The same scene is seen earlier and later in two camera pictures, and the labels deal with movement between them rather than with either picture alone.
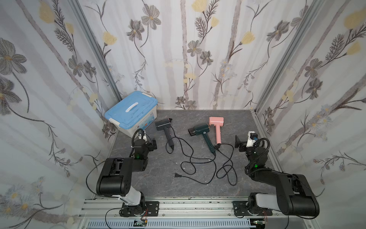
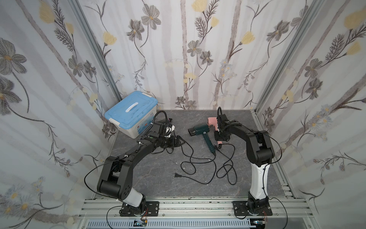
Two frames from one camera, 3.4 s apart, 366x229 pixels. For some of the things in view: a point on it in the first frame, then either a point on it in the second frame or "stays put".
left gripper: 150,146 to 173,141
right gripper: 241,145 to 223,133
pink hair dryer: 218,121 stays put
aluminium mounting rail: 184,214 stays put
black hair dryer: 165,124 stays put
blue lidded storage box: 133,114 stays put
